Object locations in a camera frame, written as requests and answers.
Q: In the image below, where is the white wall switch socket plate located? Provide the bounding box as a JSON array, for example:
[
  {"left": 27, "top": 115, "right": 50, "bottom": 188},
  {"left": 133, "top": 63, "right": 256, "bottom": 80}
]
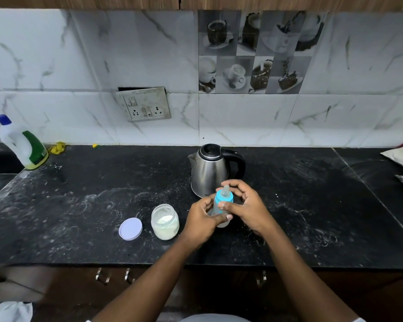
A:
[{"left": 116, "top": 87, "right": 172, "bottom": 123}]

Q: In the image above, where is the person's left hand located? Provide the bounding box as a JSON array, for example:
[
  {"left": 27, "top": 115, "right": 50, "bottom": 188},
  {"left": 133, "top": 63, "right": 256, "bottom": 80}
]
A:
[{"left": 182, "top": 196, "right": 234, "bottom": 247}]

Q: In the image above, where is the white patterned cloth bag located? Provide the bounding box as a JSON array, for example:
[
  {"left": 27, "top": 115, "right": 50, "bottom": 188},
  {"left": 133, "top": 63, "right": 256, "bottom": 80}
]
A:
[{"left": 380, "top": 144, "right": 403, "bottom": 171}]

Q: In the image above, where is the white round jar lid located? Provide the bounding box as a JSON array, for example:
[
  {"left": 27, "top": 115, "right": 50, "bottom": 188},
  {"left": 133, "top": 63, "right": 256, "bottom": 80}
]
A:
[{"left": 118, "top": 217, "right": 143, "bottom": 241}]

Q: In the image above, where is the baby bottle with blue collar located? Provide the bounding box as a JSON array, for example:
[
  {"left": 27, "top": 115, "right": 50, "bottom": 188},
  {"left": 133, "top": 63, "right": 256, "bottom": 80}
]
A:
[{"left": 210, "top": 185, "right": 234, "bottom": 229}]

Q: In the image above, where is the person's grey shirt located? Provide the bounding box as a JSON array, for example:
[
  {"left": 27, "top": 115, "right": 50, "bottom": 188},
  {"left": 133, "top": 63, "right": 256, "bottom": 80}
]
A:
[{"left": 180, "top": 313, "right": 253, "bottom": 322}]

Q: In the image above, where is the glass jar of white powder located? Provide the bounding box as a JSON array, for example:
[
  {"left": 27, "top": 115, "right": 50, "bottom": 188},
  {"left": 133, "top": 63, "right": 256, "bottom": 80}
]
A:
[{"left": 151, "top": 204, "right": 180, "bottom": 241}]

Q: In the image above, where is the steel electric kettle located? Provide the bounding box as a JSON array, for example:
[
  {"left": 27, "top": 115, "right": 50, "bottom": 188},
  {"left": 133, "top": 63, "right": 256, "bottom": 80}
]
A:
[{"left": 187, "top": 143, "right": 246, "bottom": 199}]

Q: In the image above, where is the white cleaner bottle blue cap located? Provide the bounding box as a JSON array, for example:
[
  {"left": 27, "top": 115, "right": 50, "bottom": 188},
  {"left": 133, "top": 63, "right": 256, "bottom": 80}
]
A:
[{"left": 0, "top": 114, "right": 49, "bottom": 170}]

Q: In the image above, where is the person's left forearm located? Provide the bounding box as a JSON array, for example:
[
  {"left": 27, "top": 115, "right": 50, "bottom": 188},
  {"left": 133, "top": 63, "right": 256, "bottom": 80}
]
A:
[{"left": 92, "top": 233, "right": 208, "bottom": 322}]

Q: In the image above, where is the person's right hand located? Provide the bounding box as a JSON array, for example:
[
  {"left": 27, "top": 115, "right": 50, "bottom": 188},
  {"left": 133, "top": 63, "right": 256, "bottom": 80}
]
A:
[{"left": 216, "top": 179, "right": 277, "bottom": 236}]

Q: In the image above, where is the white cloth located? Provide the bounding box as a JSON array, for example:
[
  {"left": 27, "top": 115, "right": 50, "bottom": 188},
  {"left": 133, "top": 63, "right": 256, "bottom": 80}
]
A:
[{"left": 0, "top": 301, "right": 33, "bottom": 322}]

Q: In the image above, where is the dark wooden base cabinet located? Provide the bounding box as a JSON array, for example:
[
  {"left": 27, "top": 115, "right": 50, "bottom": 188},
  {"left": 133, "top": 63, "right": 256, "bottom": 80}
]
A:
[{"left": 0, "top": 264, "right": 403, "bottom": 322}]

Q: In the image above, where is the person's right forearm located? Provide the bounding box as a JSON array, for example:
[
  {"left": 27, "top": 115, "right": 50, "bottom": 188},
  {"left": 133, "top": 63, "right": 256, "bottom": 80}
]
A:
[{"left": 259, "top": 223, "right": 362, "bottom": 322}]

